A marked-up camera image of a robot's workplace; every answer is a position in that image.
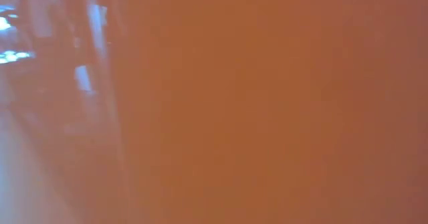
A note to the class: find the orange plastic mini bowl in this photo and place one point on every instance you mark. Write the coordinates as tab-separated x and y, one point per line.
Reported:
267	103

